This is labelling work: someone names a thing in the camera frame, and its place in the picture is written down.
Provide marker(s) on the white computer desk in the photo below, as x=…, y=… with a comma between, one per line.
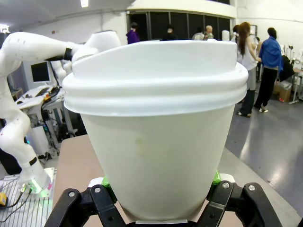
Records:
x=30, y=100

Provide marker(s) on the white paper cup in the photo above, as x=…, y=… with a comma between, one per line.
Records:
x=154, y=165

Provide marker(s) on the person in purple top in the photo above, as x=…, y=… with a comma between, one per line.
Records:
x=133, y=35

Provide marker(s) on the grey-haired person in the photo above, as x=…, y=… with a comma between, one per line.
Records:
x=208, y=32

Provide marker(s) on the ceiling light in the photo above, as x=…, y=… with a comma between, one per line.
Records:
x=84, y=2

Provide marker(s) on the white computer tower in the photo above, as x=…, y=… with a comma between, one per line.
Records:
x=40, y=140

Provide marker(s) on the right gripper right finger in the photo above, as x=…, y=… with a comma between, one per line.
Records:
x=236, y=205

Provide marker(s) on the person with blue shawl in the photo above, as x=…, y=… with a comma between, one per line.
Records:
x=270, y=59

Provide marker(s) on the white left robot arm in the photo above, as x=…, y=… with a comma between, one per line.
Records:
x=14, y=132

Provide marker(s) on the red-haired woman in white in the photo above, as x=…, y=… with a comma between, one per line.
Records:
x=245, y=56

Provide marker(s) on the person in black top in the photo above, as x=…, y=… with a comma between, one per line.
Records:
x=169, y=35

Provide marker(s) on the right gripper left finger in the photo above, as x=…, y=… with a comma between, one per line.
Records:
x=99, y=205

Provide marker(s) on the black computer monitor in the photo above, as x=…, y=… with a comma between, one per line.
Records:
x=40, y=72

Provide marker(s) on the yellow device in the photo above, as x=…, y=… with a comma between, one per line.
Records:
x=2, y=199

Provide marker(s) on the black keyboard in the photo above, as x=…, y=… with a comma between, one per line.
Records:
x=43, y=91

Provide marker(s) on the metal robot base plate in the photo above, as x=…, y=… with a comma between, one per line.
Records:
x=28, y=212

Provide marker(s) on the cardboard box on floor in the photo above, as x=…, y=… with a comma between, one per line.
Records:
x=282, y=91

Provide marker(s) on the white plastic cup lid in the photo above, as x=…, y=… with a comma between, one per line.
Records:
x=154, y=82

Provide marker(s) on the person in grey shirt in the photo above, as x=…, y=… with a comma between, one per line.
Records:
x=198, y=35

